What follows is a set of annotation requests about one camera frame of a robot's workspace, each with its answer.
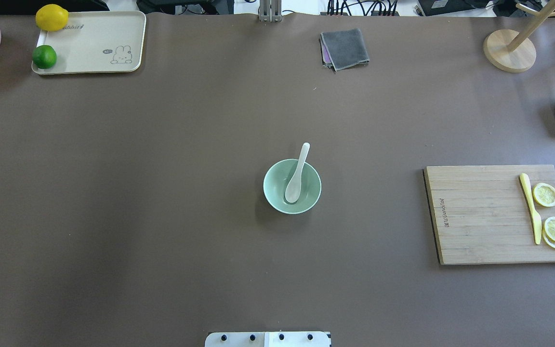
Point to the white ceramic spoon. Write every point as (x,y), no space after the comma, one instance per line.
(294,186)

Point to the wooden cutting board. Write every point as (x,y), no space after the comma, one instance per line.
(480,214)

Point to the yellow plastic knife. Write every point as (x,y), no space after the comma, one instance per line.
(536,220)

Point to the grey folded cloth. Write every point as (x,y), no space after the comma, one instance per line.
(343,49)

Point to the light green bowl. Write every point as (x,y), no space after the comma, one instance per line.
(276,180)

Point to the aluminium frame post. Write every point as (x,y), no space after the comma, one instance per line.
(270,11)

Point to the green lime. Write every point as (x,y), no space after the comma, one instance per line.
(44,57)

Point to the upper lemon slice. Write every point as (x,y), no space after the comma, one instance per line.
(544,194)

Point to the yellow lemon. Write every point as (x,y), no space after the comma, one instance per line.
(51,17)

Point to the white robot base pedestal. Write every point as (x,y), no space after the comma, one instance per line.
(269,339)

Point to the cream rabbit tray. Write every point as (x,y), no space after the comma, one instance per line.
(96,42)

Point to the wooden mug tree stand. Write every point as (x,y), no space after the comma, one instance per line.
(512,51)

